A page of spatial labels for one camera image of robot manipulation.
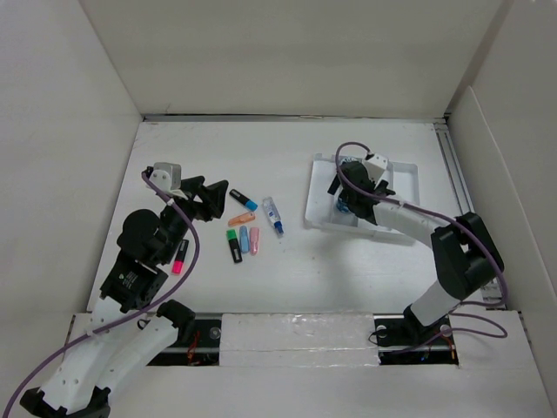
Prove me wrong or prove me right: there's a white plastic organizer tray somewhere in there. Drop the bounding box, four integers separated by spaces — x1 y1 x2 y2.
305 153 420 245

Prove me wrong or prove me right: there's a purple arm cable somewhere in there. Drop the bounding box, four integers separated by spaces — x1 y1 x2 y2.
334 141 509 354
7 170 202 418

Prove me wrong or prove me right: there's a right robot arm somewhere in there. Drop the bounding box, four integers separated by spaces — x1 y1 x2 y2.
328 160 504 353

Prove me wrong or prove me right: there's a pink eraser capsule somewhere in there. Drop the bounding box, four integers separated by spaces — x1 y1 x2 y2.
249 227 260 255

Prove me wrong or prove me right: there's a black highlighter with barcode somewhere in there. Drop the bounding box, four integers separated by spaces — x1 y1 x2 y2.
226 229 243 264

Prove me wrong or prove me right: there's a blue spray pen bottle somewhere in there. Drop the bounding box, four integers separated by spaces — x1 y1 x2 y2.
263 197 284 236

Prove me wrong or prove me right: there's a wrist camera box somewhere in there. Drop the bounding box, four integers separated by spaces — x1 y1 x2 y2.
149 162 182 192
363 153 389 184

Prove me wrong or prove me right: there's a black highlighter pink cap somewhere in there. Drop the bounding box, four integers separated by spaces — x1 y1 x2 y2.
171 239 189 275

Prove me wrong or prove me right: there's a small blue cleaning gel jar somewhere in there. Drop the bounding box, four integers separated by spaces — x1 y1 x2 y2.
336 198 351 214

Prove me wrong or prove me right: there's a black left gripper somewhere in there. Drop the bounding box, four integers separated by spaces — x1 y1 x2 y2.
160 175 228 263

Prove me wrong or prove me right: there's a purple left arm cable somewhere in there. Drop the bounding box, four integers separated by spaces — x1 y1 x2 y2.
7 170 202 418

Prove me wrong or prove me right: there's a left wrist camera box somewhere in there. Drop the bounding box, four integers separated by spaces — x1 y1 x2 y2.
149 162 182 192

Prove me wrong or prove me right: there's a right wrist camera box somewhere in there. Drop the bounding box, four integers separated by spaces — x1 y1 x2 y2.
363 153 389 184

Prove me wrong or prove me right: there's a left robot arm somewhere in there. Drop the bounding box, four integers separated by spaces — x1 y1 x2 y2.
19 167 229 417

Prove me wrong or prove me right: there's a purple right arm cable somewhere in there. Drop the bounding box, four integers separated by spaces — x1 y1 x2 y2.
334 141 509 354

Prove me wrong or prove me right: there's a white foam block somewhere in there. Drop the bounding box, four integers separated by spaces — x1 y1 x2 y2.
219 313 379 368

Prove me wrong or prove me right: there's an aluminium rail at back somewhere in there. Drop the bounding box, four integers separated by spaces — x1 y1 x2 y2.
143 113 446 124

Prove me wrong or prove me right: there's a black highlighter blue cap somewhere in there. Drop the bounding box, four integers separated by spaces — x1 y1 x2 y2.
229 189 258 212

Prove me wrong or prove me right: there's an aluminium rail right side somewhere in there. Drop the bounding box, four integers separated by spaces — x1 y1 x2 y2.
433 119 502 304

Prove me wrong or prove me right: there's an aluminium rail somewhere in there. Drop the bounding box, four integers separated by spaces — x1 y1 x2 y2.
143 113 446 124
433 119 502 304

